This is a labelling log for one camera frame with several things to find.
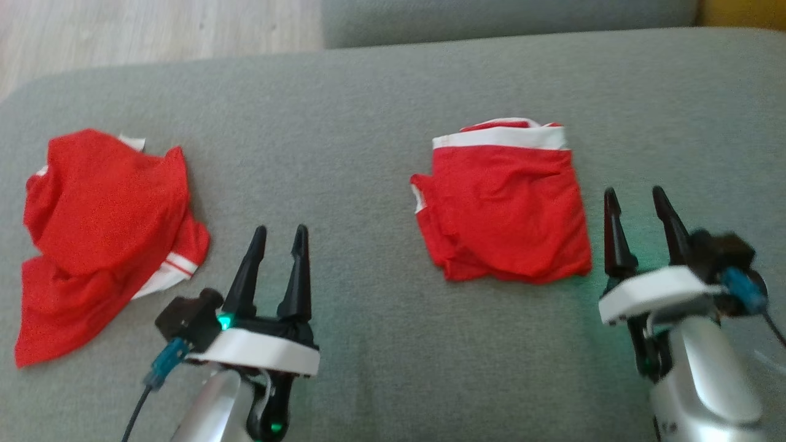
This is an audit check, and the red white basketball jersey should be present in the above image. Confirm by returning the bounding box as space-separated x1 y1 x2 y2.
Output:
14 128 211 369

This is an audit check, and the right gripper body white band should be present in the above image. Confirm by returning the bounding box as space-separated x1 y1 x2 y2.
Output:
599 265 725 378

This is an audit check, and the right black cable teal plug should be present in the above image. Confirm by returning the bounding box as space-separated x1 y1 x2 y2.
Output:
722 267 786 346

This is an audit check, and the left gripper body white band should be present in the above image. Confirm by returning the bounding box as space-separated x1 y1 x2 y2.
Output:
184 313 320 441

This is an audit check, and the grey sofa seat cushion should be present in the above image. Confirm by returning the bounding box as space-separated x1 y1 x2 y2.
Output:
0 28 786 442

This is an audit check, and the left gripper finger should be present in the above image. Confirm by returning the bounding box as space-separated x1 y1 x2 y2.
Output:
278 225 313 322
222 225 268 317

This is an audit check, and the red shorts white trim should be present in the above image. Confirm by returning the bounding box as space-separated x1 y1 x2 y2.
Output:
410 117 593 284

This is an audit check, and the grey sofa back cushion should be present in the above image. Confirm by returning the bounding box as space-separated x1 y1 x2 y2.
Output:
322 0 701 50

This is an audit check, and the left black cable teal plug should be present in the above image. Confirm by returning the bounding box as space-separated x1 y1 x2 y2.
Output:
122 336 190 442

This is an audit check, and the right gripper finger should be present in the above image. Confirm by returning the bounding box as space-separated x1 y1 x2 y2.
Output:
652 186 698 268
604 187 638 278

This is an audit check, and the black cable teal plug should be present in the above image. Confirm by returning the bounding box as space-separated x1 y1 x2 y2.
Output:
722 267 786 346
122 336 190 442

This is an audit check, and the yellow cushion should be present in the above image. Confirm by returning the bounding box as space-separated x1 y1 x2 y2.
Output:
697 0 786 31

